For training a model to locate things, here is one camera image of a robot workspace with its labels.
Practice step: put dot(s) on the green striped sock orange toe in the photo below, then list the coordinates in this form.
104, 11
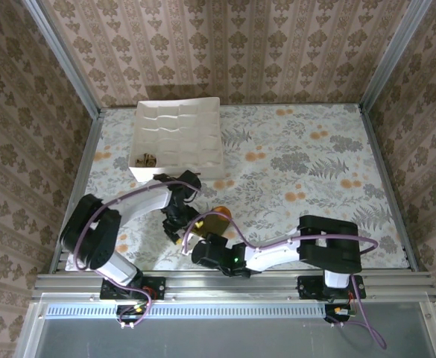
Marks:
217, 225

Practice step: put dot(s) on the brown argyle sock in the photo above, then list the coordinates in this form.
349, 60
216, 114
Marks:
147, 160

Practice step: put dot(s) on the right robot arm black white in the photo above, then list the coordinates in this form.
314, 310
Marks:
329, 242

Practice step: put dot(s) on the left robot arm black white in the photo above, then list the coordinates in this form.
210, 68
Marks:
91, 238

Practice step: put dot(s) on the white divided organizer box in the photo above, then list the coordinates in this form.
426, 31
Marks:
188, 127

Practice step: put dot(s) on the floral patterned table cover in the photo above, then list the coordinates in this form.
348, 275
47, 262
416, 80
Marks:
296, 123

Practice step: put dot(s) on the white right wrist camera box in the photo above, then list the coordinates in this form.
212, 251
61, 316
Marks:
189, 242

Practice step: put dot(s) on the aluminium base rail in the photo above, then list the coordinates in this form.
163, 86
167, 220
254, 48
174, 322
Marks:
232, 285

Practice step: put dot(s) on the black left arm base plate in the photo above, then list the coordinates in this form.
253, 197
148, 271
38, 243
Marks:
158, 287

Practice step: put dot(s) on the grey lower enclosure panel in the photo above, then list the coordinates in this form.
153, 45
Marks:
221, 339

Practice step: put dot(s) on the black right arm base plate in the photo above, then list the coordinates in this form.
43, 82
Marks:
305, 287

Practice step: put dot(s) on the aluminium side rail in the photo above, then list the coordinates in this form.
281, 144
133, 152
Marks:
376, 149
90, 141

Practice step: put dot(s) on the aluminium corner post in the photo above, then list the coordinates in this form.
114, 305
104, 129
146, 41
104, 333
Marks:
394, 56
63, 56

